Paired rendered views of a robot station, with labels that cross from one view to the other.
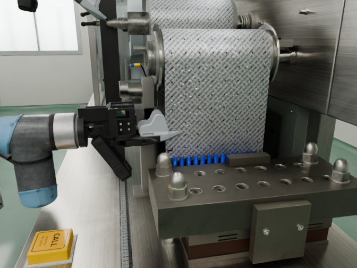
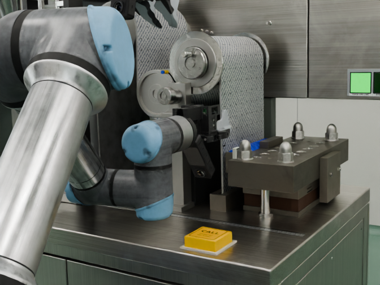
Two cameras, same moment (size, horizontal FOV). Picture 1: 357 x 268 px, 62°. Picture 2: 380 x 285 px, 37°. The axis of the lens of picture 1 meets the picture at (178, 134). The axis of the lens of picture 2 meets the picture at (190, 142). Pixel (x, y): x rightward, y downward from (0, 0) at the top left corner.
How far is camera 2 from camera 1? 1.06 m
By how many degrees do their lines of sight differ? 46
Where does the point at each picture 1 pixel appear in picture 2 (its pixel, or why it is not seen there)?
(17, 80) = not seen: outside the picture
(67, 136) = (190, 134)
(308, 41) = (276, 45)
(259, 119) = (261, 111)
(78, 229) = not seen: hidden behind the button
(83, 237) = not seen: hidden behind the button
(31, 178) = (169, 183)
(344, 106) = (323, 87)
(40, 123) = (171, 124)
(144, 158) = (185, 165)
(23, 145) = (167, 147)
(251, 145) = (259, 134)
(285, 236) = (335, 177)
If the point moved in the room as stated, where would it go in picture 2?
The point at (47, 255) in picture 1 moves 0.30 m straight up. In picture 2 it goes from (224, 239) to (221, 83)
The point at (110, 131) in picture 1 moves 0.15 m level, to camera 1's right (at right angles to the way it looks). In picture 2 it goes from (208, 127) to (251, 120)
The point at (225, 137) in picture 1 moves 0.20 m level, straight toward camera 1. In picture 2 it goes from (248, 129) to (308, 137)
